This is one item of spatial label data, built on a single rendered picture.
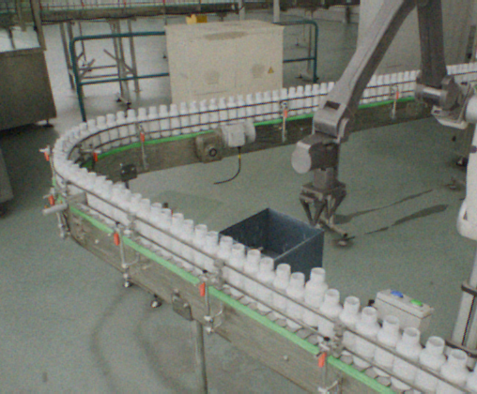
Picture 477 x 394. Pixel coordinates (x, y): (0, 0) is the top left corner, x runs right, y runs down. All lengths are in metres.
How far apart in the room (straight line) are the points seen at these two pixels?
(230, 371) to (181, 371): 0.26
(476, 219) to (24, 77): 5.62
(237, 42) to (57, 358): 3.69
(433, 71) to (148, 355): 2.10
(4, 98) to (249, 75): 2.70
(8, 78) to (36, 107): 0.42
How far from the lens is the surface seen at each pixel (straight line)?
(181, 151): 3.04
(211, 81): 5.54
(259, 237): 2.28
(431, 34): 1.48
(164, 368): 2.86
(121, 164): 2.92
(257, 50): 5.73
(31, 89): 6.65
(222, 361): 2.85
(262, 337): 1.57
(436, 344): 1.28
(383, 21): 1.28
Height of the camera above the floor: 1.96
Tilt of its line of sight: 30 degrees down
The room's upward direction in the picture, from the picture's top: 1 degrees clockwise
